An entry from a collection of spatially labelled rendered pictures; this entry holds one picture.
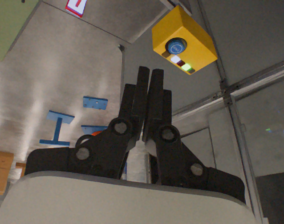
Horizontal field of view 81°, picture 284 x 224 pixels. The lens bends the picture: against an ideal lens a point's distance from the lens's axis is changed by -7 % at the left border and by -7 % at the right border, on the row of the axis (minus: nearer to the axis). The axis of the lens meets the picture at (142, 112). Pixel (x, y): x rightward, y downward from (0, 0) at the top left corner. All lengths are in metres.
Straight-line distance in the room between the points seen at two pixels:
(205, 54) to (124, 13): 1.25
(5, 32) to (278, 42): 0.97
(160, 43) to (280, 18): 0.64
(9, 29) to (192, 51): 0.50
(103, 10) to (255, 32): 1.18
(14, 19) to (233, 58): 0.86
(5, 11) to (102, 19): 1.24
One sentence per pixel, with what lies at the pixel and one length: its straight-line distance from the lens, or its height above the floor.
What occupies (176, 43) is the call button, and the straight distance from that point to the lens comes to 0.46.
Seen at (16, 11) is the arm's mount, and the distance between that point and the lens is 0.58.
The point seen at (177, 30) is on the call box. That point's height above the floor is 1.07.
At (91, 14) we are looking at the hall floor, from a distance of 1.75.
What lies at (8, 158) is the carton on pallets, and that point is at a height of 0.16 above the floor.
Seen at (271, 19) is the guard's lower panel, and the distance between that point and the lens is 1.00.
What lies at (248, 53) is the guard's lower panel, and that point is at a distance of 0.94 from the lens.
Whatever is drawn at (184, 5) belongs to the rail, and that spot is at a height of 0.85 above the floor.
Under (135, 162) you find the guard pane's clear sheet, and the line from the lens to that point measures 1.21.
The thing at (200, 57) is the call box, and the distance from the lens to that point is 0.53.
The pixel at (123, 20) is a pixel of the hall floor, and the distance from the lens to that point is 1.74.
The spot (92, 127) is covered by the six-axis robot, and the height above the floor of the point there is 0.04.
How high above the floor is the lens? 1.42
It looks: 27 degrees down
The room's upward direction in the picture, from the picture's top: 179 degrees clockwise
